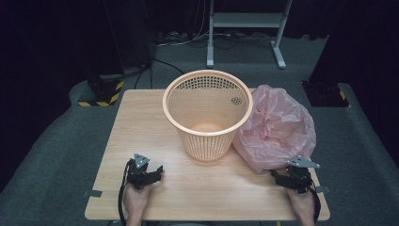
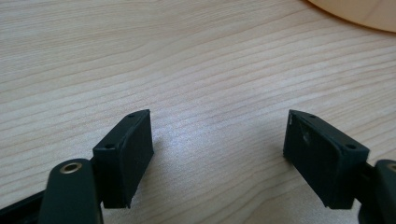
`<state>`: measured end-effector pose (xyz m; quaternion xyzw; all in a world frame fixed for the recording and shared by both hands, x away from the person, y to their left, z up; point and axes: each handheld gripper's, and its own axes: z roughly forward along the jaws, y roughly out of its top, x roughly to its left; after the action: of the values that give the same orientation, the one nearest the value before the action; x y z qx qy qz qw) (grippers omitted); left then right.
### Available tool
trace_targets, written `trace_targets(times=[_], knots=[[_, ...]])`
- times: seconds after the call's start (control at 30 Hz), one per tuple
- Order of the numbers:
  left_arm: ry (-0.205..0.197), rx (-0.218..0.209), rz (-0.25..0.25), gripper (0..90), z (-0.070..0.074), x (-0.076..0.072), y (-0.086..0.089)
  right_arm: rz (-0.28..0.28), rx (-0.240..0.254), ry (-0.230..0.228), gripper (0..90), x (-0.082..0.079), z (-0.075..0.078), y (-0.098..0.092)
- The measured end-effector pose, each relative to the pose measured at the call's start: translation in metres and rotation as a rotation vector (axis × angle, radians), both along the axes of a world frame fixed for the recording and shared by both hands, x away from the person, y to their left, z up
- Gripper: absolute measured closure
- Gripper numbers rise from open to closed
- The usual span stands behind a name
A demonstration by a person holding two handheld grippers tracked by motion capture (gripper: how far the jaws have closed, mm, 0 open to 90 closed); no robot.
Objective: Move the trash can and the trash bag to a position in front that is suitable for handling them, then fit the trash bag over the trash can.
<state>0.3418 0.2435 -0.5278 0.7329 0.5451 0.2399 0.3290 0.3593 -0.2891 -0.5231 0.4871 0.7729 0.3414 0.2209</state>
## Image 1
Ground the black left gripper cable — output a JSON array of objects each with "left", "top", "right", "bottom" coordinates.
[{"left": 118, "top": 159, "right": 132, "bottom": 226}]

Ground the white floor cable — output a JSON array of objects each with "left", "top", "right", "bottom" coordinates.
[{"left": 155, "top": 29, "right": 211, "bottom": 49}]

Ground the person's right hand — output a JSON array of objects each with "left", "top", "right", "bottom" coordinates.
[{"left": 284, "top": 186, "right": 316, "bottom": 221}]

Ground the pink plastic bag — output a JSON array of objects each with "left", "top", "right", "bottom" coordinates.
[{"left": 231, "top": 84, "right": 317, "bottom": 173}]

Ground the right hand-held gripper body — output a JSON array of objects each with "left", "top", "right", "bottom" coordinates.
[{"left": 283, "top": 156, "right": 322, "bottom": 195}]

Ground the person's left hand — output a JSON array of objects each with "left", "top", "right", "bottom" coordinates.
[{"left": 122, "top": 183, "right": 153, "bottom": 221}]

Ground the black yellow striped stand base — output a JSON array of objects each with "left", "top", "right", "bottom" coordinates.
[{"left": 77, "top": 74, "right": 125, "bottom": 108}]

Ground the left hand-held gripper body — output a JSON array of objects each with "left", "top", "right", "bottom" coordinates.
[{"left": 126, "top": 153, "right": 152, "bottom": 191}]

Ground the grey metal stand frame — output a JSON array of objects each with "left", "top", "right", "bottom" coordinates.
[{"left": 205, "top": 0, "right": 295, "bottom": 71}]

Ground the black curtain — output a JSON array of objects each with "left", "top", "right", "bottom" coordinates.
[
  {"left": 309, "top": 0, "right": 399, "bottom": 158},
  {"left": 0, "top": 0, "right": 154, "bottom": 105}
]

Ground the black floor cable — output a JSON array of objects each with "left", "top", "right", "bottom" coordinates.
[{"left": 134, "top": 57, "right": 186, "bottom": 90}]

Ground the orange plastic mesh basket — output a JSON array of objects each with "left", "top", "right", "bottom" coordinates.
[{"left": 162, "top": 69, "right": 254, "bottom": 164}]

